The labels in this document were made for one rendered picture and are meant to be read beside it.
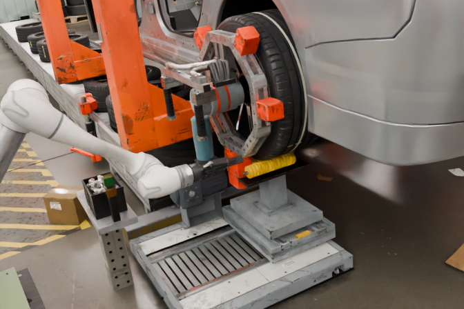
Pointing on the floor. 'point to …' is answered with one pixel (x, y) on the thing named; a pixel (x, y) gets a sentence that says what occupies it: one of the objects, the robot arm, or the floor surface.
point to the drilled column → (116, 259)
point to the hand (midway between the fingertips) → (235, 160)
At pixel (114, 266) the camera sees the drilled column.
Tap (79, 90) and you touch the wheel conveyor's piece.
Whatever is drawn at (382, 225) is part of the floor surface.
